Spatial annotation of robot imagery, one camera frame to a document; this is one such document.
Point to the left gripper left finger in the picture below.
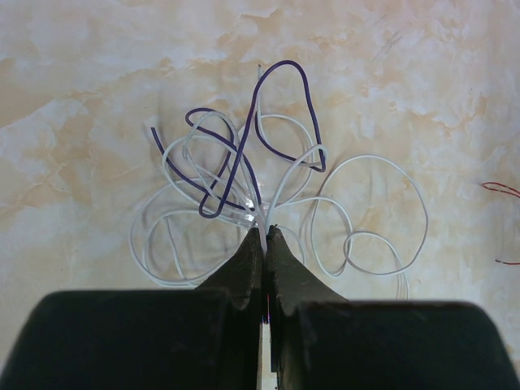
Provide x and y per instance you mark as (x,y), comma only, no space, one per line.
(202,338)

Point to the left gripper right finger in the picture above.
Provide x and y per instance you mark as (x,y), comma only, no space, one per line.
(320,340)

